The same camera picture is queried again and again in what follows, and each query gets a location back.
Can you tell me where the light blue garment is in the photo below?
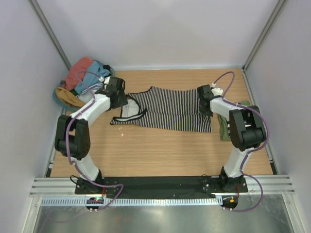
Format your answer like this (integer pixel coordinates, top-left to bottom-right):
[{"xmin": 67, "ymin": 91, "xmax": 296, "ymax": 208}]
[{"xmin": 74, "ymin": 60, "xmax": 114, "ymax": 95}]

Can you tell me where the teal laundry basket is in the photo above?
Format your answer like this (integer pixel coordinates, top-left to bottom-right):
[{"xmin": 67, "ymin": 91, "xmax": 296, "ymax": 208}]
[{"xmin": 52, "ymin": 57, "xmax": 115, "ymax": 112}]

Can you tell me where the olive green folded tank top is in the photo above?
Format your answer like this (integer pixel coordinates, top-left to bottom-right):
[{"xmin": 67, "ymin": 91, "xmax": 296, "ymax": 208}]
[{"xmin": 217, "ymin": 98, "xmax": 250, "ymax": 141}]

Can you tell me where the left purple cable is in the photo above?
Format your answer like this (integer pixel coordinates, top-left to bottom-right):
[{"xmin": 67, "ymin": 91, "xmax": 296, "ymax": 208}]
[{"xmin": 65, "ymin": 70, "xmax": 124, "ymax": 211}]

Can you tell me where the aluminium frame rail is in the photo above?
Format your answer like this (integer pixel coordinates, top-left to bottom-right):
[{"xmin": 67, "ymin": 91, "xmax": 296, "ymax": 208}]
[{"xmin": 30, "ymin": 175, "xmax": 294, "ymax": 199}]

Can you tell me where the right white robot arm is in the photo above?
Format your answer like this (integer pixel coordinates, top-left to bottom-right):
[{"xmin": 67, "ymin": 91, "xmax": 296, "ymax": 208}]
[{"xmin": 197, "ymin": 85, "xmax": 268, "ymax": 192}]

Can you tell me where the slotted white cable duct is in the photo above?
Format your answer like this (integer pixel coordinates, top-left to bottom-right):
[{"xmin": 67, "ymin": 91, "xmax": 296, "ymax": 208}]
[{"xmin": 41, "ymin": 196, "xmax": 223, "ymax": 207}]

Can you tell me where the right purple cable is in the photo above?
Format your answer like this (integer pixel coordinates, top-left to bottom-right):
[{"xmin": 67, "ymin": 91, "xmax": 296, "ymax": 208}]
[{"xmin": 215, "ymin": 71, "xmax": 270, "ymax": 212}]

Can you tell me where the mustard brown garment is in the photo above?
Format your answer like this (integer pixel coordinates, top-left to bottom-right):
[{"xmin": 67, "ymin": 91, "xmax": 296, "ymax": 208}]
[{"xmin": 55, "ymin": 87, "xmax": 85, "ymax": 108}]

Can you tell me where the coral red garment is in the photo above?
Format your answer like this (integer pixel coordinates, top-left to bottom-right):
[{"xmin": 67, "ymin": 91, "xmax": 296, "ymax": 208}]
[{"xmin": 61, "ymin": 57, "xmax": 94, "ymax": 91}]

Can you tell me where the purple cable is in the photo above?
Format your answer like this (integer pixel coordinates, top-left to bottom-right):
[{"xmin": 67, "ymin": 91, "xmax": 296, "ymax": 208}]
[
  {"xmin": 215, "ymin": 71, "xmax": 270, "ymax": 212},
  {"xmin": 65, "ymin": 70, "xmax": 124, "ymax": 211}
]

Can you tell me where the white striped garment in basket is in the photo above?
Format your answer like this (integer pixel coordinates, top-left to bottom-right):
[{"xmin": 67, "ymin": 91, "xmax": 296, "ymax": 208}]
[{"xmin": 78, "ymin": 83, "xmax": 104, "ymax": 103}]

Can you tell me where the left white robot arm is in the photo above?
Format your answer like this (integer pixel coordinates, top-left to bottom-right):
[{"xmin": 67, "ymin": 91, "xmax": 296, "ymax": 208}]
[{"xmin": 54, "ymin": 76, "xmax": 128, "ymax": 194}]

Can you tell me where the thin striped black tank top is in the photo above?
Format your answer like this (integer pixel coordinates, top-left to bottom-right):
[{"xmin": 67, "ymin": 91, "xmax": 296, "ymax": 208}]
[{"xmin": 110, "ymin": 86, "xmax": 212, "ymax": 133}]

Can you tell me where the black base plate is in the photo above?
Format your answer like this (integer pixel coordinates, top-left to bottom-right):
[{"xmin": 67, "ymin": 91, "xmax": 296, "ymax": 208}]
[{"xmin": 75, "ymin": 174, "xmax": 248, "ymax": 199}]

